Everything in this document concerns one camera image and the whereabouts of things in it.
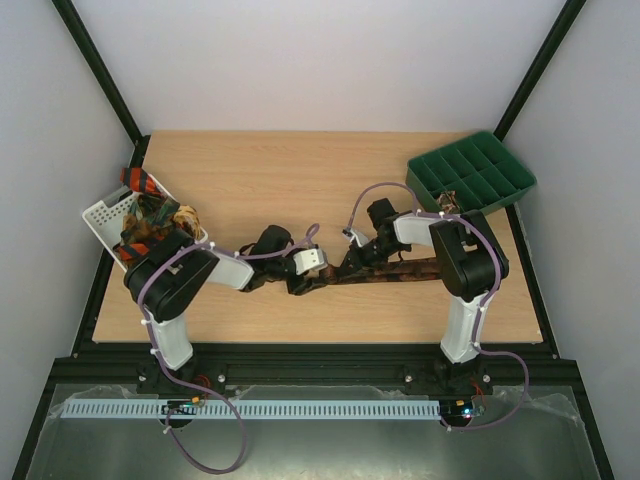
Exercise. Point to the red navy striped tie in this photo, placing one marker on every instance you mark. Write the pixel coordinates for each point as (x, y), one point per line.
(138, 180)

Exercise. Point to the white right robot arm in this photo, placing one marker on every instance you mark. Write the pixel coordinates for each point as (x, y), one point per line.
(471, 262)

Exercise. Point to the black frame post left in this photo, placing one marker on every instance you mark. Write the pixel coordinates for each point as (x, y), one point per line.
(90, 53)

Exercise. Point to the black frame post right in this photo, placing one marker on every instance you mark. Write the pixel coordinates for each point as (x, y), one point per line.
(560, 28)

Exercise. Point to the rolled tie in tray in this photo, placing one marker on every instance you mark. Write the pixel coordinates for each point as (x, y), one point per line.
(448, 203)

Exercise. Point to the white perforated plastic basket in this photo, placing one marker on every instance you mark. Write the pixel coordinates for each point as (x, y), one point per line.
(104, 219)

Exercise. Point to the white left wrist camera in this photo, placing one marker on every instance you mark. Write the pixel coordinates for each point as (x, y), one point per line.
(311, 259)

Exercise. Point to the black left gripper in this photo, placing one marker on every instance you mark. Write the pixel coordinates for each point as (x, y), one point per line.
(303, 286)

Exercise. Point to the brown red patterned tie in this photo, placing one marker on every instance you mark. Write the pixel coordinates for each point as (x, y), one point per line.
(414, 270)

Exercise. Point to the black frame post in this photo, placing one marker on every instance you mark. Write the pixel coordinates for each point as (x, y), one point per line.
(90, 53)
(560, 28)

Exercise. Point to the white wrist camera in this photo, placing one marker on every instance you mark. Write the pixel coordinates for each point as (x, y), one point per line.
(355, 237)
(311, 259)

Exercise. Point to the beige patterned tie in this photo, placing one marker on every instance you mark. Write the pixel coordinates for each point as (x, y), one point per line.
(186, 218)

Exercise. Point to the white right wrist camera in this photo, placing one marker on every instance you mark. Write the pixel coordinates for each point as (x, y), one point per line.
(355, 237)

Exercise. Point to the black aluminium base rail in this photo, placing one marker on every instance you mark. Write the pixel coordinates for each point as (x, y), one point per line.
(415, 369)

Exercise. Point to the green compartment tray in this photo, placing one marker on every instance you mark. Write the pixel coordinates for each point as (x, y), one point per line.
(480, 172)

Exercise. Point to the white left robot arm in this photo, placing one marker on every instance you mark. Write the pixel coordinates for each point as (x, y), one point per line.
(165, 281)

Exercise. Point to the green orange patterned tie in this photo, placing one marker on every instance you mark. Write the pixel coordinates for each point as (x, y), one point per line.
(148, 221)

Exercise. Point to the light blue cable duct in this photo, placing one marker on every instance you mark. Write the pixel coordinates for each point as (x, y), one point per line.
(253, 409)

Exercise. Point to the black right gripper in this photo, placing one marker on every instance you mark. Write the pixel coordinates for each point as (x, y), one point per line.
(356, 257)

